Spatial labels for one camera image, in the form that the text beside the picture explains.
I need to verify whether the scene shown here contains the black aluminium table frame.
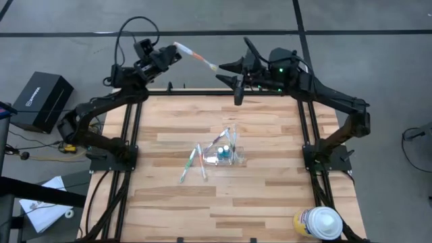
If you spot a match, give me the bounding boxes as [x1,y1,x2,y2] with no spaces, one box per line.
[79,88,372,243]

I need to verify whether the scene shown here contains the green toothbrush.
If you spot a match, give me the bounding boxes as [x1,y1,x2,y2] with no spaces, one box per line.
[179,147,197,184]

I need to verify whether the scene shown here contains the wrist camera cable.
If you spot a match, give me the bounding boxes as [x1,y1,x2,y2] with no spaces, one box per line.
[113,15,161,68]
[242,36,271,67]

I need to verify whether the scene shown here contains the black cardboard box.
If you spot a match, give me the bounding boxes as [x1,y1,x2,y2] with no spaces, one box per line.
[9,71,75,134]

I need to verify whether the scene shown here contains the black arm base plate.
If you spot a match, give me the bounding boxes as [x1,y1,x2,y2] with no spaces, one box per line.
[88,144,140,173]
[302,144,352,172]

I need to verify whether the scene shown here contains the yellow wipes canister white lid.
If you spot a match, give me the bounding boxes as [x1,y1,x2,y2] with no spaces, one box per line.
[292,206,344,242]

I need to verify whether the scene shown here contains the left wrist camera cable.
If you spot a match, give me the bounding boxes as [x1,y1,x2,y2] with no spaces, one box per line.
[113,15,161,68]

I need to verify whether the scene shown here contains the orange yellow toothbrush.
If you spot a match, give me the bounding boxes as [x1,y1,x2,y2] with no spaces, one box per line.
[173,41,219,72]

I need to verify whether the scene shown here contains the purple toothbrush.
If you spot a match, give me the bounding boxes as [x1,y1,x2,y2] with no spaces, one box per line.
[203,127,231,153]

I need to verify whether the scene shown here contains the white paper sheet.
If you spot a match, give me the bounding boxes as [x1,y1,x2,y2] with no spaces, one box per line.
[18,175,74,234]

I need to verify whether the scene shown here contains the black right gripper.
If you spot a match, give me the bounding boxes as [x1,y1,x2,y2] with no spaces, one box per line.
[215,49,275,90]

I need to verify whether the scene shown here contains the black stand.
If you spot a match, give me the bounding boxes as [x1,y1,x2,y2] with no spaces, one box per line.
[0,101,87,243]

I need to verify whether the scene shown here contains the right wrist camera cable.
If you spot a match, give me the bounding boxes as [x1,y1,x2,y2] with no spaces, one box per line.
[242,36,271,67]

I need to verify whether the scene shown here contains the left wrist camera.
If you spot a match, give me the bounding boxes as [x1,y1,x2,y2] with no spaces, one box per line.
[133,38,155,61]

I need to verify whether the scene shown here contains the clear acrylic organizer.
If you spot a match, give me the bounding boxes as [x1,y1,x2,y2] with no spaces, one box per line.
[202,144,246,167]

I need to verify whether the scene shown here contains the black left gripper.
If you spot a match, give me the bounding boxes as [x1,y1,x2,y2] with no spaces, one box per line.
[134,45,184,80]

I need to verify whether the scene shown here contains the black floor cable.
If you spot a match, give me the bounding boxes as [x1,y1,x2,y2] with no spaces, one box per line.
[400,127,432,174]

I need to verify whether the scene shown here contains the yellow floor cable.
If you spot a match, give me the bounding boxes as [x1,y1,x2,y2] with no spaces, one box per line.
[28,150,88,161]

